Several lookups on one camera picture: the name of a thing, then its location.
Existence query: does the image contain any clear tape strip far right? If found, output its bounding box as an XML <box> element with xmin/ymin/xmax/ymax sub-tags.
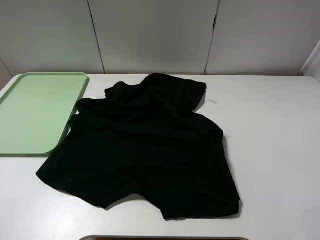
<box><xmin>207</xmin><ymin>99</ymin><xmax>217</xmax><ymax>104</ymax></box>

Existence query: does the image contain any light green plastic tray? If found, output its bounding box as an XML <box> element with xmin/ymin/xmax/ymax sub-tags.
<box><xmin>0</xmin><ymin>72</ymin><xmax>88</xmax><ymax>156</ymax></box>

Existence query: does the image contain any black short sleeve shirt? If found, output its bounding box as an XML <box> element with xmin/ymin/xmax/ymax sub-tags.
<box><xmin>36</xmin><ymin>73</ymin><xmax>240</xmax><ymax>220</ymax></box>

